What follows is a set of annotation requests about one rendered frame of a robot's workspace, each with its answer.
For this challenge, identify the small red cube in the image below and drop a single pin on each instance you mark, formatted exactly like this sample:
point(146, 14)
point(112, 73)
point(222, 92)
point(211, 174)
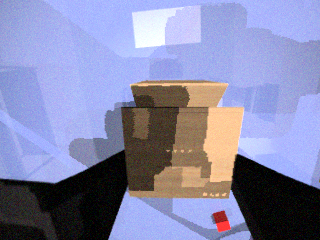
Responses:
point(221, 220)

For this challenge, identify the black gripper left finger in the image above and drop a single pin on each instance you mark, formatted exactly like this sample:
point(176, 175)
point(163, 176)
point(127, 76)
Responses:
point(83, 206)

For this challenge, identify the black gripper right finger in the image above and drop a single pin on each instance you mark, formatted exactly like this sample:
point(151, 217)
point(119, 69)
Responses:
point(274, 205)

